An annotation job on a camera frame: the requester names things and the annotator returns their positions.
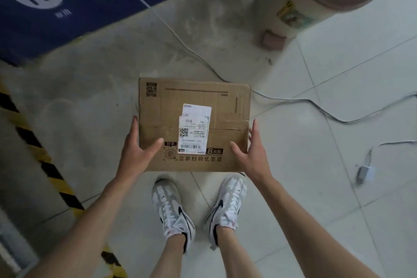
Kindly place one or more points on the person's right hand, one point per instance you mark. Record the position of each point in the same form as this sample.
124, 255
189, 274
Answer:
255, 160

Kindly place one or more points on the person's left hand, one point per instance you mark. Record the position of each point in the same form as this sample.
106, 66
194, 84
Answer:
132, 157

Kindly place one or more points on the person's left thumb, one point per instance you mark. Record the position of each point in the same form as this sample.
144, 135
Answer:
153, 146

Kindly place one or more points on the person's right thumb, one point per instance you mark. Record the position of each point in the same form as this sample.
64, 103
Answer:
238, 150

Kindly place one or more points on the brown cardboard shipping box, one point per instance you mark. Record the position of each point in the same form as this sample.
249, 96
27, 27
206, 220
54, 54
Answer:
195, 98

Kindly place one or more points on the person's right forearm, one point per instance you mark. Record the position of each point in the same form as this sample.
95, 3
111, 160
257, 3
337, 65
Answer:
325, 229

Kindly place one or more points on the person's left forearm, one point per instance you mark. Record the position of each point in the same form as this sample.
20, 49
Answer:
84, 222

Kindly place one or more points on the person's right white sneaker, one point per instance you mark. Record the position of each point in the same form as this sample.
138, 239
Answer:
226, 203

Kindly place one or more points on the person's white sneaker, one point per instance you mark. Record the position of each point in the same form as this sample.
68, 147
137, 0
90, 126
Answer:
226, 203
171, 209

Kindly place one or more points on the person's left white sneaker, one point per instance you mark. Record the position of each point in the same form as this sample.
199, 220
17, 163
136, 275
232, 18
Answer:
171, 209

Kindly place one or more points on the person's right leg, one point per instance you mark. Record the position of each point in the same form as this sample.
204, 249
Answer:
233, 255

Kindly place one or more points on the person's leg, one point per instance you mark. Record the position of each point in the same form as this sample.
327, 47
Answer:
169, 260
233, 255

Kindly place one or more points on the person's left leg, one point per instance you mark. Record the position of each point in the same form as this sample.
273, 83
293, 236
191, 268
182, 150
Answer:
169, 260

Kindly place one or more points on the white power adapter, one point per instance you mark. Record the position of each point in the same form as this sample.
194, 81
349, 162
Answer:
365, 174

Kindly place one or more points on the yellow green appliance sticker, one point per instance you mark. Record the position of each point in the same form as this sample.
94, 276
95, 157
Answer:
296, 15

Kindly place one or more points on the blue banner with white icons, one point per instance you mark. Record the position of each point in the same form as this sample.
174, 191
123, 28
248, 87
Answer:
81, 10

